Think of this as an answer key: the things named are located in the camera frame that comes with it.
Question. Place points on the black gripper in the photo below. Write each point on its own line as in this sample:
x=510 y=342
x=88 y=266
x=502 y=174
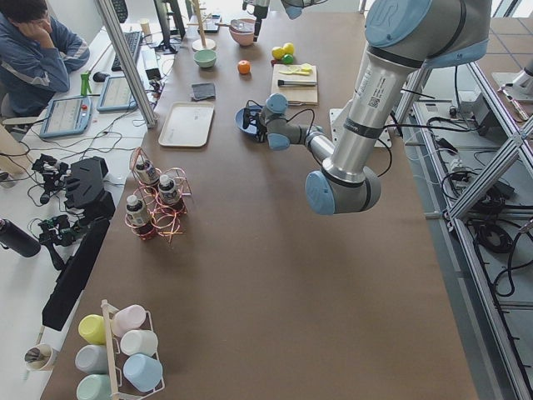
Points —
x=259 y=19
x=261 y=123

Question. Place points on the blue plate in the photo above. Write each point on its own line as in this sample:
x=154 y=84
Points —
x=238 y=120

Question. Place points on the orange fruit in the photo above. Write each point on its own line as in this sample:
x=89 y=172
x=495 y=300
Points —
x=244 y=67

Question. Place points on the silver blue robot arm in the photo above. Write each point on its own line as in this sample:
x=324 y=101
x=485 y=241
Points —
x=401 y=37
x=293 y=8

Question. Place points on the pink bowl with ice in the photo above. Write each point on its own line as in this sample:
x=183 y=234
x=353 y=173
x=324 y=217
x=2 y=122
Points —
x=243 y=39

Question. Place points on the metal ice scoop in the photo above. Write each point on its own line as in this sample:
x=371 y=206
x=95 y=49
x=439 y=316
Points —
x=238 y=25

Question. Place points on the yellow lemon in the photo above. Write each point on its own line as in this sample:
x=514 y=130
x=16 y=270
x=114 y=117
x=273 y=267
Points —
x=289 y=48
x=278 y=53

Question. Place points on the green lime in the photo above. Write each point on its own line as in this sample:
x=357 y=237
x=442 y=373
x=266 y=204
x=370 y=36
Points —
x=287 y=59

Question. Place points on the wooden cutting board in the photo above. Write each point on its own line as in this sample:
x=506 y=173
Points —
x=295 y=96

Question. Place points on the steel knife sharpener rod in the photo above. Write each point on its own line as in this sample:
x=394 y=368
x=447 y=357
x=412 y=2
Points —
x=283 y=83

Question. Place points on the wooden cup tree stand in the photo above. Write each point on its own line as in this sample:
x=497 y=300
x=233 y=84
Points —
x=203 y=43

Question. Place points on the green bowl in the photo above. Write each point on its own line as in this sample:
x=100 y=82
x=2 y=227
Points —
x=205 y=58

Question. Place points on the yellow plastic knife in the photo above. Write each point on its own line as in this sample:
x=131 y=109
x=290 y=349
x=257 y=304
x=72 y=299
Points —
x=300 y=70

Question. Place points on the grey cloth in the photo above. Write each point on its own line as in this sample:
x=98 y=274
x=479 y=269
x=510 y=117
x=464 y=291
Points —
x=203 y=91

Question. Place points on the cream tray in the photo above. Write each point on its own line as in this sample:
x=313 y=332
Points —
x=187 y=125

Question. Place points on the black monitor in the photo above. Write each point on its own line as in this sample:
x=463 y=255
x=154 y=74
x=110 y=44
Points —
x=171 y=24

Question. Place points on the blue teach pendant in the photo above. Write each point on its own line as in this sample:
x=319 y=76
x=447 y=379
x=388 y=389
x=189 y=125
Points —
x=116 y=96
x=66 y=116

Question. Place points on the computer mouse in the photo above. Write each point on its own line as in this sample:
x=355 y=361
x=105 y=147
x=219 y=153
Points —
x=99 y=77

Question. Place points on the seated person blue jacket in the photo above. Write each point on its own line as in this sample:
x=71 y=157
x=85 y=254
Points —
x=38 y=53

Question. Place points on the pink cup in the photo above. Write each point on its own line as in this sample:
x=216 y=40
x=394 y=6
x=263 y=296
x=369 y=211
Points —
x=129 y=318

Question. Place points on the white cup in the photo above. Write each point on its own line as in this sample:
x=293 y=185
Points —
x=139 y=341

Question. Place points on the yellow cup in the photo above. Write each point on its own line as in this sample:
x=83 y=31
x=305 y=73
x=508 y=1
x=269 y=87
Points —
x=91 y=328

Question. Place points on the blue cup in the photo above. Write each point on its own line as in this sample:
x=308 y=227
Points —
x=143 y=372

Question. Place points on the black water bottle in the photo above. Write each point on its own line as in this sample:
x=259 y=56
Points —
x=16 y=239

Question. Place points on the grey cup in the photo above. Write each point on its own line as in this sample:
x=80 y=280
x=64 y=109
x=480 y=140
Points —
x=92 y=359

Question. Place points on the green cup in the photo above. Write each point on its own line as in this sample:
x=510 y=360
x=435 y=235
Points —
x=94 y=387

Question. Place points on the copper wire bottle rack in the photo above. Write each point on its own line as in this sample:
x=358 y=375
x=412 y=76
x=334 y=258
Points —
x=165 y=219

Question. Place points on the aluminium frame post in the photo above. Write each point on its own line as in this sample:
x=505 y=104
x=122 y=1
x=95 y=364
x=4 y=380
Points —
x=110 y=21

